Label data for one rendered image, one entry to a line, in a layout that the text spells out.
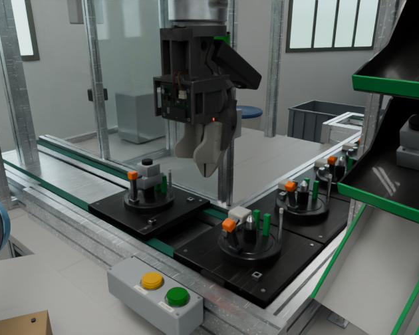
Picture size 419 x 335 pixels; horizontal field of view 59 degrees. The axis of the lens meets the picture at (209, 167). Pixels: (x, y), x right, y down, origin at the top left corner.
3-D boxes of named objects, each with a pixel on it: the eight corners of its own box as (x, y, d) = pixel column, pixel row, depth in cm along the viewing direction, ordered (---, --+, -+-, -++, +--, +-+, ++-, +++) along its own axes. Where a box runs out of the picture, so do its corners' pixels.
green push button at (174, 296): (177, 313, 66) (177, 304, 65) (161, 302, 68) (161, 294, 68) (192, 301, 69) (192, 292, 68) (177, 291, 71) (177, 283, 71)
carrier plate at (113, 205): (145, 242, 88) (144, 234, 87) (88, 211, 102) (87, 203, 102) (210, 206, 105) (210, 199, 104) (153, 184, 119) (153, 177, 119)
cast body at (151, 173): (144, 190, 97) (143, 165, 95) (134, 185, 100) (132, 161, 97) (167, 180, 103) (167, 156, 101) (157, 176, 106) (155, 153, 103)
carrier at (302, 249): (265, 310, 67) (269, 251, 62) (172, 258, 82) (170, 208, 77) (323, 252, 84) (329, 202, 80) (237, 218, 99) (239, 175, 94)
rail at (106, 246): (270, 383, 63) (274, 334, 59) (28, 217, 117) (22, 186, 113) (286, 362, 67) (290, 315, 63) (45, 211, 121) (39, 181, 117)
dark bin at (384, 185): (427, 227, 48) (428, 187, 44) (338, 194, 58) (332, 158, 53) (511, 110, 59) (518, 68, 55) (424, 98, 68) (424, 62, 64)
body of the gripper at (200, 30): (153, 120, 50) (147, 25, 46) (196, 110, 56) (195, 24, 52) (195, 130, 45) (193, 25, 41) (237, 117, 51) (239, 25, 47)
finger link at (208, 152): (184, 186, 52) (182, 122, 49) (211, 174, 56) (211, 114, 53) (201, 192, 50) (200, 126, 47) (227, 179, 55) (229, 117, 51)
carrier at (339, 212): (324, 251, 84) (330, 202, 80) (238, 217, 99) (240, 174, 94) (361, 213, 101) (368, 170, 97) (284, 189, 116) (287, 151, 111)
